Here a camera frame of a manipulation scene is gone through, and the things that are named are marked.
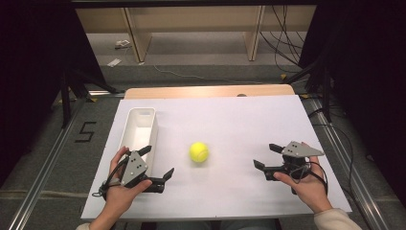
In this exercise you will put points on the small white floor device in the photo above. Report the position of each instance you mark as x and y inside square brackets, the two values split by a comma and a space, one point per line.
[122, 44]

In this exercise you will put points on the dark table grommet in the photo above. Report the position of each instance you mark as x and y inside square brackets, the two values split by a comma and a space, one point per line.
[241, 95]

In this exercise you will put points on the yellow tennis ball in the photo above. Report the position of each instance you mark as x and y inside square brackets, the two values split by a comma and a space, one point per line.
[199, 152]

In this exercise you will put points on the black curtain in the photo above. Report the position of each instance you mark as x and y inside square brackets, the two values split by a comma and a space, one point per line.
[32, 80]
[373, 80]

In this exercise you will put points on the light wooden table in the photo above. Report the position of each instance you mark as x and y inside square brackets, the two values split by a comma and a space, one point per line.
[191, 91]

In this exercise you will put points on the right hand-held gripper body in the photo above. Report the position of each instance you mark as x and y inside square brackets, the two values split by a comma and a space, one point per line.
[297, 150]

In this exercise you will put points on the person's left hand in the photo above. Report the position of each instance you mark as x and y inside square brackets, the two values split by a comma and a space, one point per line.
[119, 196]

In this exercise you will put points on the light wooden desk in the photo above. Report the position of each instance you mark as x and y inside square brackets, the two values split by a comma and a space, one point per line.
[191, 19]

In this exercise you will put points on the white plastic bin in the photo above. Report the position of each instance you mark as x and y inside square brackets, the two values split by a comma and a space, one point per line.
[140, 127]

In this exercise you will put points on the white foam board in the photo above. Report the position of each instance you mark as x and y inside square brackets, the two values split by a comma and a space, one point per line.
[239, 127]

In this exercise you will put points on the aluminium floor rail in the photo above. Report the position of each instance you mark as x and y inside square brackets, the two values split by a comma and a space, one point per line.
[41, 179]
[351, 172]

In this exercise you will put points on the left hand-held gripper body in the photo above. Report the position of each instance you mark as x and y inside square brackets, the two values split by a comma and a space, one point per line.
[134, 167]

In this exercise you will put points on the person's right hand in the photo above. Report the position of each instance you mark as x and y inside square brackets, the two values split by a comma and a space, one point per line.
[311, 191]

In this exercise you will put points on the black tripod stand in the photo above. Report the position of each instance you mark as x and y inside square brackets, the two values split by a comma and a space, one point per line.
[325, 96]
[66, 102]

